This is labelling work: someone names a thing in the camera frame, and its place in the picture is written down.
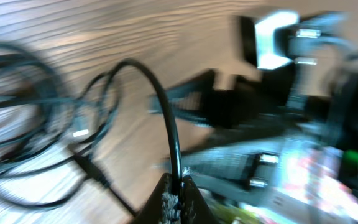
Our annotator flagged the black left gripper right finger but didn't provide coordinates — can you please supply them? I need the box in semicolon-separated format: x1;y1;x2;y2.
181;176;218;224

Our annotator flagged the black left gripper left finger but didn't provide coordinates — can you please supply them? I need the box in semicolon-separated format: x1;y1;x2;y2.
129;173;171;224

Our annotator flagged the black cable removed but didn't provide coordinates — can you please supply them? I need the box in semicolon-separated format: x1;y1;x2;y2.
0;42;131;210
73;58;183;195

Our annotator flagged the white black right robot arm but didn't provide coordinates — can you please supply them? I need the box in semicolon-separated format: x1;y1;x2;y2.
167;9;358;223

